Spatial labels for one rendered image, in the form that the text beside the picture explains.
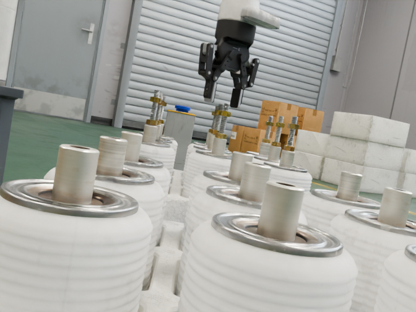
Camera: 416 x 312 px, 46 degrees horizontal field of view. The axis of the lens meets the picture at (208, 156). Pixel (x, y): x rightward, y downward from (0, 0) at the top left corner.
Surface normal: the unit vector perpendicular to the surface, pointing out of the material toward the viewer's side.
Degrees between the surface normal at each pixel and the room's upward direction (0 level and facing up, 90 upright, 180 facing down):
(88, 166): 90
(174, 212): 90
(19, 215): 43
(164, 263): 0
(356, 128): 90
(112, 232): 58
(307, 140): 90
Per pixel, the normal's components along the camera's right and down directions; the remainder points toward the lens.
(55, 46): 0.47, 0.15
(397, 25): -0.87, -0.12
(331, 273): 0.55, -0.39
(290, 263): 0.18, -0.66
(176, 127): 0.04, 0.08
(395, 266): -0.72, -0.68
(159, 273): 0.18, -0.98
